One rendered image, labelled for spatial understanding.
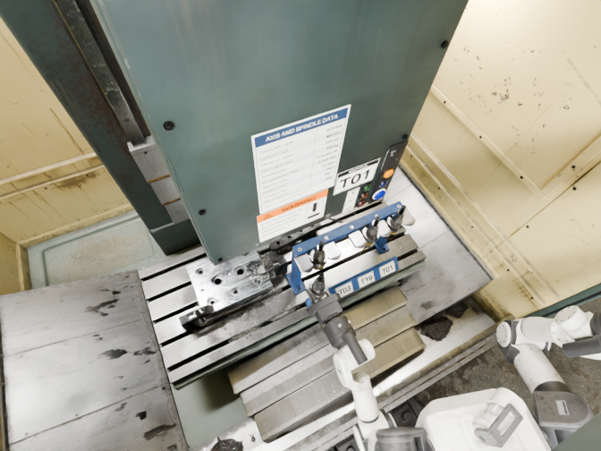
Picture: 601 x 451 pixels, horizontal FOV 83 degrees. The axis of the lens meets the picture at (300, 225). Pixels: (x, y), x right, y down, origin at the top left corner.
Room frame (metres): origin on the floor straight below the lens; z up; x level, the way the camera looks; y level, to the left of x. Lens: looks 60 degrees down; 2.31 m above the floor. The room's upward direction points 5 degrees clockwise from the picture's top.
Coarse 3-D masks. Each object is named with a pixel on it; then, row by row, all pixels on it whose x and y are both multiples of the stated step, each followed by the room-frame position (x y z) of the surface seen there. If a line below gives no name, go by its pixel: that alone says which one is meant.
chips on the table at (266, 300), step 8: (272, 296) 0.46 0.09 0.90; (248, 304) 0.42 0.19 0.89; (272, 304) 0.43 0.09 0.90; (232, 312) 0.38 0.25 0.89; (240, 312) 0.38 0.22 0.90; (248, 312) 0.38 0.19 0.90; (256, 312) 0.39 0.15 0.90; (288, 312) 0.40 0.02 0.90; (224, 320) 0.34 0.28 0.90; (240, 320) 0.35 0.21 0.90; (272, 320) 0.36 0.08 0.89; (240, 328) 0.32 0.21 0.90; (256, 328) 0.32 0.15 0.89; (240, 336) 0.29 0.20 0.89; (248, 336) 0.29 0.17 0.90
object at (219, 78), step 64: (128, 0) 0.29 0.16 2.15; (192, 0) 0.32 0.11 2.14; (256, 0) 0.35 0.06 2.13; (320, 0) 0.38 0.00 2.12; (384, 0) 0.43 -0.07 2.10; (448, 0) 0.48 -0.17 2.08; (128, 64) 0.28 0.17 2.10; (192, 64) 0.31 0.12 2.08; (256, 64) 0.34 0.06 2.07; (320, 64) 0.39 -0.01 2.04; (384, 64) 0.44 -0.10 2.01; (192, 128) 0.30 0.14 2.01; (256, 128) 0.34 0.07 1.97; (384, 128) 0.46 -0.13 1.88; (192, 192) 0.28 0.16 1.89; (256, 192) 0.33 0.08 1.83
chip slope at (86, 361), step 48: (48, 288) 0.45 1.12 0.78; (96, 288) 0.49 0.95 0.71; (0, 336) 0.22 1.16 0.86; (48, 336) 0.24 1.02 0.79; (96, 336) 0.27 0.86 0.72; (144, 336) 0.30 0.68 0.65; (0, 384) 0.05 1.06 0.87; (48, 384) 0.07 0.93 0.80; (96, 384) 0.08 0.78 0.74; (144, 384) 0.10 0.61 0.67; (48, 432) -0.09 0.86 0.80; (96, 432) -0.08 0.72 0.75; (144, 432) -0.07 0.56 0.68
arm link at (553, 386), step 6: (540, 384) 0.14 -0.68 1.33; (546, 384) 0.14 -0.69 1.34; (552, 384) 0.14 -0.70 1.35; (558, 384) 0.14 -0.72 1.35; (564, 384) 0.14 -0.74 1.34; (534, 390) 0.13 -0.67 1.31; (540, 390) 0.13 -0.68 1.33; (546, 390) 0.12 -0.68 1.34; (552, 390) 0.12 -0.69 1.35; (558, 390) 0.12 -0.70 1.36; (564, 390) 0.13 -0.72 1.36; (570, 390) 0.13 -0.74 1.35; (558, 432) 0.03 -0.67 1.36; (564, 432) 0.03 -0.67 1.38; (570, 432) 0.03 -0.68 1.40; (558, 438) 0.02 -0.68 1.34; (564, 438) 0.02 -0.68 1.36
